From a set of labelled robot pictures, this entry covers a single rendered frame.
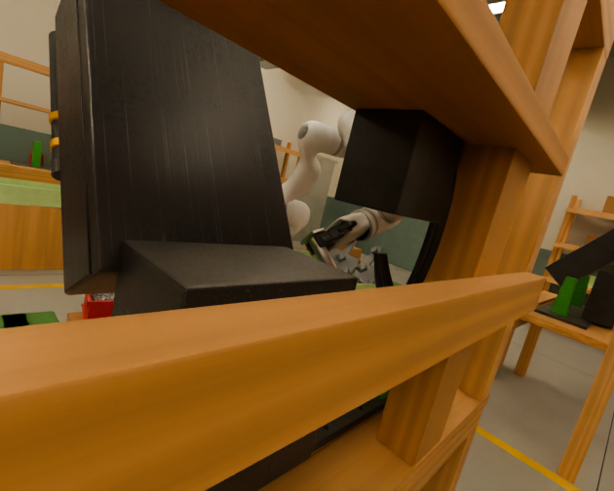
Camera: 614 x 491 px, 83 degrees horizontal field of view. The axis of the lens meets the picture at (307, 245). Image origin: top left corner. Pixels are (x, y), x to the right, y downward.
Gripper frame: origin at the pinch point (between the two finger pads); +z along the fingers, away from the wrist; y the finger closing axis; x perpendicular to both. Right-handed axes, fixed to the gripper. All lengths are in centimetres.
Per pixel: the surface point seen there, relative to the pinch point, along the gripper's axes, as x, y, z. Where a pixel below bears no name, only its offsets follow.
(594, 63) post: -2, 52, -62
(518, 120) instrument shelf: 6.7, 46.0, 4.3
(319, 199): -227, -501, -582
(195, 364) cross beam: 13, 39, 50
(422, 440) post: 44.5, 1.4, 6.8
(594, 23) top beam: -8, 57, -53
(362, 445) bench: 40.5, -8.2, 12.9
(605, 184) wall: 87, -59, -697
